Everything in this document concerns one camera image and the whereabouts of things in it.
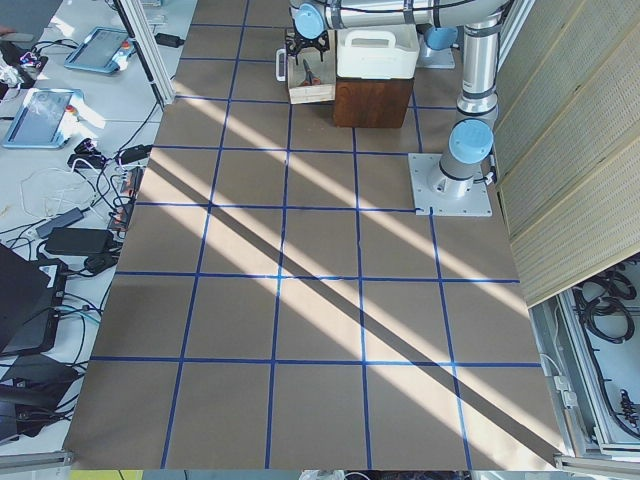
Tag brown wooden drawer cabinet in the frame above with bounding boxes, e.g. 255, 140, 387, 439
284, 34, 414, 128

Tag red and white scissors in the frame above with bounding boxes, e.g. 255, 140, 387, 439
300, 59, 322, 87

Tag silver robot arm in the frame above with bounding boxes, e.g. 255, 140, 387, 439
290, 0, 507, 198
424, 26, 458, 51

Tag white plastic tray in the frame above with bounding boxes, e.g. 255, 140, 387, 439
337, 25, 420, 80

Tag black power adapter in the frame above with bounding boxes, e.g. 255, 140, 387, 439
44, 228, 113, 256

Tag perforated beige panel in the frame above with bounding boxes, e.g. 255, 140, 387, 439
495, 1, 639, 305

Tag blue teach pendant far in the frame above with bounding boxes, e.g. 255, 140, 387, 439
64, 27, 135, 75

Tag blue teach pendant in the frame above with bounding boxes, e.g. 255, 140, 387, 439
2, 89, 84, 149
64, 27, 135, 75

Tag black laptop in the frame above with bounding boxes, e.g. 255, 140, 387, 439
1, 246, 68, 357

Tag blue teach pendant near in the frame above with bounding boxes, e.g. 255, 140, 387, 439
2, 89, 84, 149

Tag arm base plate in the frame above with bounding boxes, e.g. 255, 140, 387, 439
408, 153, 493, 217
416, 43, 455, 70

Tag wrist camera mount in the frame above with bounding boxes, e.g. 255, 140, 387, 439
284, 28, 330, 61

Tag white cable coil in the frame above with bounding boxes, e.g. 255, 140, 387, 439
20, 166, 94, 219

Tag aluminium frame post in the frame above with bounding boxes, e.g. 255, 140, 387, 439
113, 0, 176, 109

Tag black cable bundle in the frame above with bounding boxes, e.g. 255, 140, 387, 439
574, 269, 636, 346

